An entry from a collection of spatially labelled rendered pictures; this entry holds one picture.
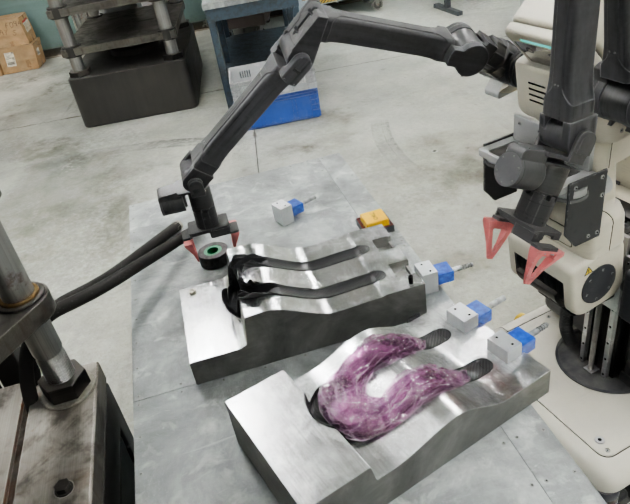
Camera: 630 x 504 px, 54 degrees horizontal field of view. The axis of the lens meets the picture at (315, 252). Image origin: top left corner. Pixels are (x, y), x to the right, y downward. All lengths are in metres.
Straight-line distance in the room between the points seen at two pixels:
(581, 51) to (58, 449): 1.14
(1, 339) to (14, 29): 6.64
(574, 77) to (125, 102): 4.52
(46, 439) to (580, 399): 1.36
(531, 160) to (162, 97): 4.39
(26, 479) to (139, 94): 4.21
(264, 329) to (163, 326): 0.32
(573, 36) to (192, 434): 0.92
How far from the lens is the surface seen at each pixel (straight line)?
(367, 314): 1.28
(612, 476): 1.78
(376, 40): 1.36
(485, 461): 1.10
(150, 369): 1.38
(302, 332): 1.26
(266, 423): 1.04
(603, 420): 1.88
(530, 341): 1.20
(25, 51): 7.75
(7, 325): 1.25
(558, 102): 1.06
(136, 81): 5.22
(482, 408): 1.07
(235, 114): 1.38
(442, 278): 1.40
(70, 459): 1.30
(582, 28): 1.03
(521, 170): 1.02
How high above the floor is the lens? 1.68
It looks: 34 degrees down
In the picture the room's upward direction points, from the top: 10 degrees counter-clockwise
